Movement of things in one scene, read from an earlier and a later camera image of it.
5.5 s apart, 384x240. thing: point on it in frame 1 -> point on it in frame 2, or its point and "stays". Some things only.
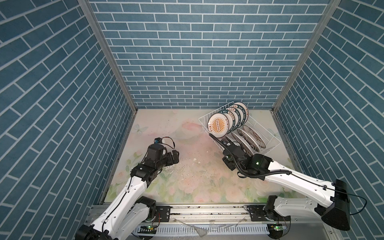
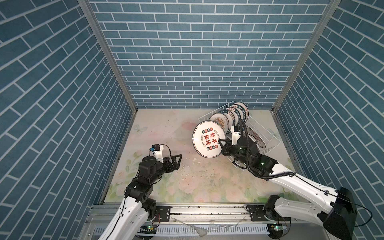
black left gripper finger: x=175 y=156 -> x=175 y=161
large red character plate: x=255 y=135 stays
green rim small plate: x=242 y=113 stays
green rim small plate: x=238 y=119 stays
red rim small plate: x=245 y=107 stays
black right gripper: x=226 y=161 -> x=225 y=147
